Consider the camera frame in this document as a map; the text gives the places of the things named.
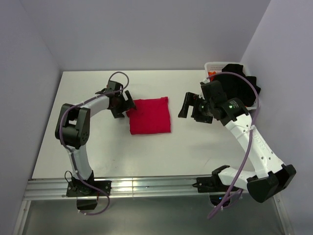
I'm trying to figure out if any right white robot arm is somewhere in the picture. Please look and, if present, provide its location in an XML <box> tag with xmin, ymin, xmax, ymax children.
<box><xmin>178</xmin><ymin>92</ymin><xmax>296</xmax><ymax>203</ymax></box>

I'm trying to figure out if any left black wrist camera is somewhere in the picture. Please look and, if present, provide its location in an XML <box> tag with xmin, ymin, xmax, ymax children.
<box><xmin>106</xmin><ymin>80</ymin><xmax>124</xmax><ymax>92</ymax></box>

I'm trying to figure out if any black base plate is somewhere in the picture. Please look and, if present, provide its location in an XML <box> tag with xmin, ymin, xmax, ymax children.
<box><xmin>192</xmin><ymin>176</ymin><xmax>229</xmax><ymax>193</ymax></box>
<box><xmin>66</xmin><ymin>180</ymin><xmax>112</xmax><ymax>197</ymax></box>

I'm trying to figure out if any orange t shirt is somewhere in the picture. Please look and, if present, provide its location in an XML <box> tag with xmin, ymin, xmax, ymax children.
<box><xmin>208</xmin><ymin>71</ymin><xmax>217</xmax><ymax>81</ymax></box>

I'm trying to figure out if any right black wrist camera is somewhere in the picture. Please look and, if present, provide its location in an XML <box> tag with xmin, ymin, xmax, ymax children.
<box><xmin>200</xmin><ymin>80</ymin><xmax>227</xmax><ymax>100</ymax></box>

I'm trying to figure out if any white plastic basket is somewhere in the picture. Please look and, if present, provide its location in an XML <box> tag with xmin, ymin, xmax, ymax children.
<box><xmin>204</xmin><ymin>62</ymin><xmax>257</xmax><ymax>110</ymax></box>

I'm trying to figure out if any red t shirt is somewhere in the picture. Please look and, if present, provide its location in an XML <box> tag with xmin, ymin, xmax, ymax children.
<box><xmin>126</xmin><ymin>97</ymin><xmax>171</xmax><ymax>135</ymax></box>

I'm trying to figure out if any aluminium rail frame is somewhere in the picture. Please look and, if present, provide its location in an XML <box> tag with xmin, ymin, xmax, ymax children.
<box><xmin>13</xmin><ymin>176</ymin><xmax>294</xmax><ymax>235</ymax></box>

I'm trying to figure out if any black t shirt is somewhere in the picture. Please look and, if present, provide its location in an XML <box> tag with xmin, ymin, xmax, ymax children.
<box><xmin>210</xmin><ymin>64</ymin><xmax>261</xmax><ymax>107</ymax></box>

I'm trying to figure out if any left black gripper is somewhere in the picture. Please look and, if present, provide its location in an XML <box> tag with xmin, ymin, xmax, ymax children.
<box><xmin>110</xmin><ymin>91</ymin><xmax>136</xmax><ymax>118</ymax></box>

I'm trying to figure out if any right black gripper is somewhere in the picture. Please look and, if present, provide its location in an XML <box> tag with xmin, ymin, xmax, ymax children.
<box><xmin>179</xmin><ymin>92</ymin><xmax>214</xmax><ymax>124</ymax></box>

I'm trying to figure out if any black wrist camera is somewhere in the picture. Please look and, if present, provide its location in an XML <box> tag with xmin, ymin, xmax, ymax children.
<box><xmin>200</xmin><ymin>80</ymin><xmax>227</xmax><ymax>100</ymax></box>
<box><xmin>106</xmin><ymin>80</ymin><xmax>124</xmax><ymax>92</ymax></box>

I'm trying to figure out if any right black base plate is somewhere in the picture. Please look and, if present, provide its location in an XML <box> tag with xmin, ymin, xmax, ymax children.
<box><xmin>192</xmin><ymin>176</ymin><xmax>229</xmax><ymax>193</ymax></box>

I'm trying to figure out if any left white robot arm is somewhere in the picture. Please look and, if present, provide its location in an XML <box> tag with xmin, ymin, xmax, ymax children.
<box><xmin>55</xmin><ymin>89</ymin><xmax>136</xmax><ymax>195</ymax></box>

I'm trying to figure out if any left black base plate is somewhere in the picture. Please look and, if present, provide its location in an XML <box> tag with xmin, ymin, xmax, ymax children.
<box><xmin>66</xmin><ymin>180</ymin><xmax>112</xmax><ymax>197</ymax></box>

